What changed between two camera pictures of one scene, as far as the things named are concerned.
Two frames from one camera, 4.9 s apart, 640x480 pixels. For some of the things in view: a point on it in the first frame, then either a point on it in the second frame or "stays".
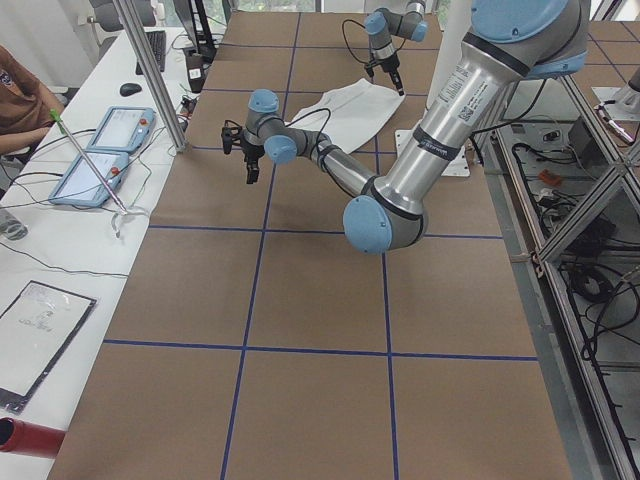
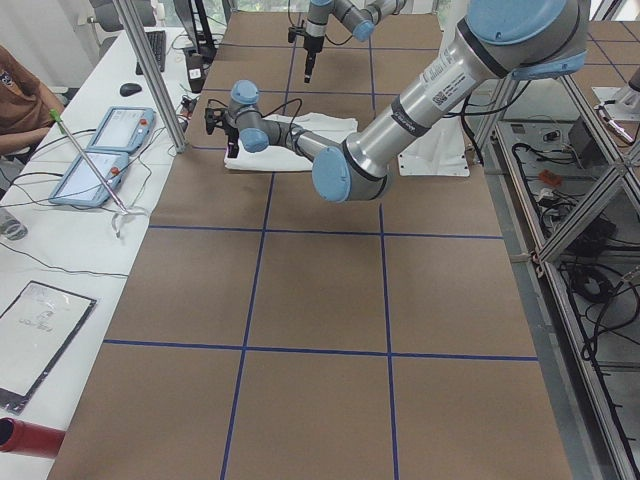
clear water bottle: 11,228 stays
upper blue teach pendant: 125,129 stays
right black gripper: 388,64 to 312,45
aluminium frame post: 137,36 stays
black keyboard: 158,44 stays
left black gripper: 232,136 to 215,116
